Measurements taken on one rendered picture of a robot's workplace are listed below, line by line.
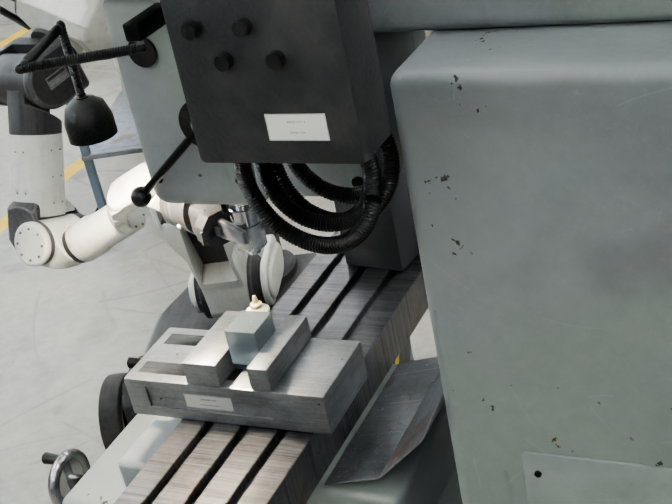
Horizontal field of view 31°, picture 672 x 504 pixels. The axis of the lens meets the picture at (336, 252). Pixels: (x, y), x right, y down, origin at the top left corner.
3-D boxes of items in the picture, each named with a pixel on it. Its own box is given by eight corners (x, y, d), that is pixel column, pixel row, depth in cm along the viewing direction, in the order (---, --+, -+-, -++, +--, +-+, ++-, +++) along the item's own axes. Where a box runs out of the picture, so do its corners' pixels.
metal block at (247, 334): (232, 363, 184) (223, 331, 181) (249, 342, 189) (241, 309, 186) (262, 366, 182) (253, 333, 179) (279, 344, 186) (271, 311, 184)
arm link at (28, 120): (-10, 132, 210) (-15, 53, 208) (34, 128, 217) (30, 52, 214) (28, 136, 202) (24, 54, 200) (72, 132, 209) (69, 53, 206)
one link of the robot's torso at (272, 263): (210, 282, 300) (197, 236, 294) (288, 272, 297) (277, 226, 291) (195, 326, 283) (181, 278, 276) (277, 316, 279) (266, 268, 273)
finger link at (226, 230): (250, 246, 179) (225, 236, 183) (245, 227, 177) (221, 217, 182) (241, 250, 178) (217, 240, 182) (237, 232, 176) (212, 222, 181)
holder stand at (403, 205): (345, 265, 222) (325, 167, 213) (400, 210, 238) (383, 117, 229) (402, 272, 216) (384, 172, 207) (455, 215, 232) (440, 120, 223)
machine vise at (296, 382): (133, 414, 192) (115, 357, 187) (179, 361, 203) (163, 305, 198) (332, 435, 177) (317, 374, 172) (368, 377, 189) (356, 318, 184)
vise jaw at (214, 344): (186, 384, 183) (180, 362, 182) (231, 330, 195) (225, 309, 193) (220, 387, 181) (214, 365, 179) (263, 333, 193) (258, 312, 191)
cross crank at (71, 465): (42, 520, 231) (24, 472, 225) (77, 480, 240) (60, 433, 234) (110, 531, 224) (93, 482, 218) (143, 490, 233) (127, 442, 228)
